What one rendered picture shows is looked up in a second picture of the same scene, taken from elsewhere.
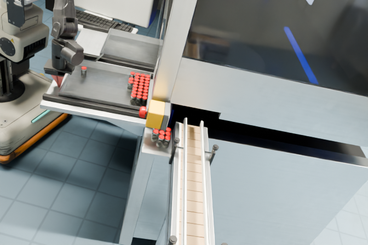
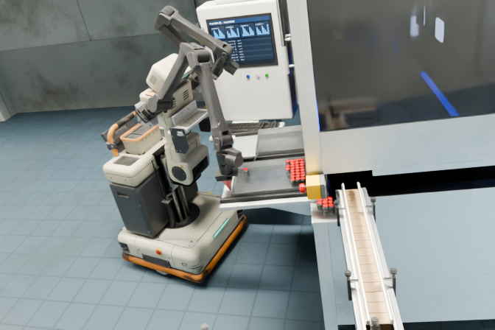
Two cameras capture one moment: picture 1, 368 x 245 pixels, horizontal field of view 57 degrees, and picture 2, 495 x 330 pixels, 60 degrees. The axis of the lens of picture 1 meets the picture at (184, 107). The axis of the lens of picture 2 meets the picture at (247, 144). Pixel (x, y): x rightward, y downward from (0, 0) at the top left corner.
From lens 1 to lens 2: 0.58 m
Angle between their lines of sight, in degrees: 19
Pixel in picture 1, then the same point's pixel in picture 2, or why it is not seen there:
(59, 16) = (216, 132)
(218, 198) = (407, 258)
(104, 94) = (269, 185)
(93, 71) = (254, 170)
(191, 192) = (360, 241)
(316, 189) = not seen: outside the picture
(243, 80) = (379, 134)
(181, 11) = (306, 97)
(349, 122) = not seen: outside the picture
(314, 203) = not seen: outside the picture
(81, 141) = (262, 247)
